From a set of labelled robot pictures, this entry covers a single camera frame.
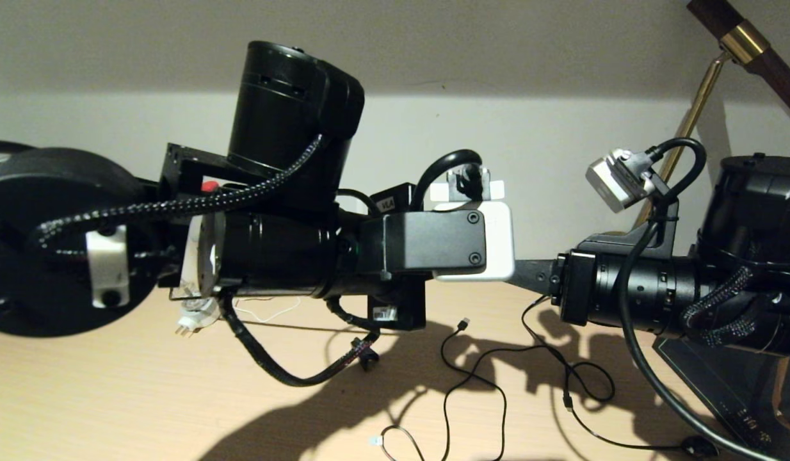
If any white adapter cable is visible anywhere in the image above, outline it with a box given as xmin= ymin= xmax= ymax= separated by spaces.
xmin=234 ymin=296 xmax=303 ymax=323

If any grey plug-in night light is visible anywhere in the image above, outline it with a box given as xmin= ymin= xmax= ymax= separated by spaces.
xmin=175 ymin=296 xmax=220 ymax=339

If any black box with bag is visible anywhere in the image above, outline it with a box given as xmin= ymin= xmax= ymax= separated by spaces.
xmin=652 ymin=336 xmax=790 ymax=461

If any brass desk lamp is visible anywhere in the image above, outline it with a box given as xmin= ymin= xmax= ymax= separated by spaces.
xmin=632 ymin=0 xmax=790 ymax=231

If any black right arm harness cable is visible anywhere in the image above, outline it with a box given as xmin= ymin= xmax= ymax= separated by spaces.
xmin=616 ymin=136 xmax=783 ymax=461

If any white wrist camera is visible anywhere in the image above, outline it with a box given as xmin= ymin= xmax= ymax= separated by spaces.
xmin=381 ymin=202 xmax=516 ymax=282
xmin=586 ymin=149 xmax=658 ymax=214

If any black USB charging cable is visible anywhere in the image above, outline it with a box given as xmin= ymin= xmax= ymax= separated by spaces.
xmin=369 ymin=318 xmax=575 ymax=461

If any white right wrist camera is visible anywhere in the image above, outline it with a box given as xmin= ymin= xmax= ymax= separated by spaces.
xmin=586 ymin=149 xmax=658 ymax=214

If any black lamp power cord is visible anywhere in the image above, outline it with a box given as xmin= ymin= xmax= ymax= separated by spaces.
xmin=522 ymin=296 xmax=720 ymax=459

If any black robot harness cable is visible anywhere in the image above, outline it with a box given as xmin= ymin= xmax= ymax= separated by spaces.
xmin=33 ymin=134 xmax=504 ymax=388

